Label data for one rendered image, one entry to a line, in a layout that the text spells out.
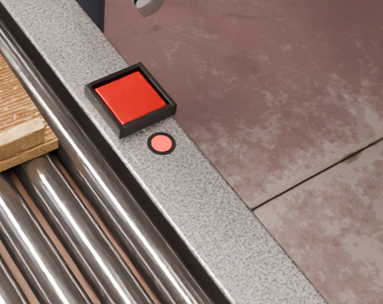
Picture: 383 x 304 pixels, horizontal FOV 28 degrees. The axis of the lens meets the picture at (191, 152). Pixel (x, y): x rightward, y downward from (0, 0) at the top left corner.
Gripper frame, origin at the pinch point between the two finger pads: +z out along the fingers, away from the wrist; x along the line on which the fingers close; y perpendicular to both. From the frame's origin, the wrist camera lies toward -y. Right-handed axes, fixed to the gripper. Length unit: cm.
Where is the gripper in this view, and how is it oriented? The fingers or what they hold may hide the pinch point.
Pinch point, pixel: (138, 6)
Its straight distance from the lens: 76.1
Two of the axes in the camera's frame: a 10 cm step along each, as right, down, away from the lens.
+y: 8.1, -4.0, 4.3
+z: -1.2, 6.0, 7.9
